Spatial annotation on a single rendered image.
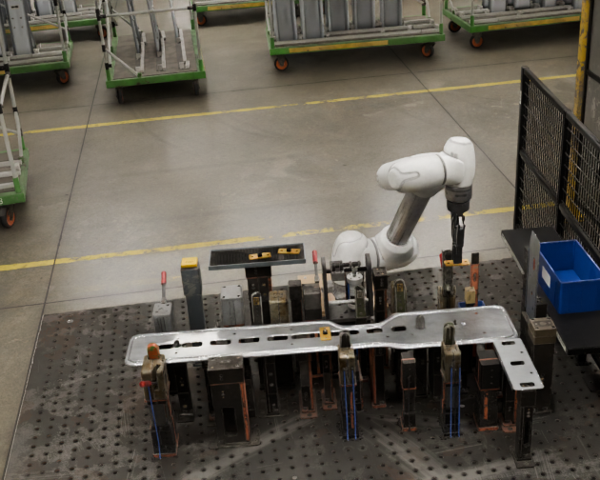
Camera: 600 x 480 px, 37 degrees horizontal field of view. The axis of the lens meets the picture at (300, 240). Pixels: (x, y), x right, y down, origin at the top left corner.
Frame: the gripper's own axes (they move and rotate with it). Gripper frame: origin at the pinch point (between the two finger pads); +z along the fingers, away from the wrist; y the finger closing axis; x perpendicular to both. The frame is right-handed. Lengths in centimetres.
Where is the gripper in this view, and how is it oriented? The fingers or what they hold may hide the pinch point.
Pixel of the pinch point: (456, 252)
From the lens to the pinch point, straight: 309.9
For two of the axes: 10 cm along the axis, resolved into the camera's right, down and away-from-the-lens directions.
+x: 10.0, -0.7, 0.2
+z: 0.6, 8.9, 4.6
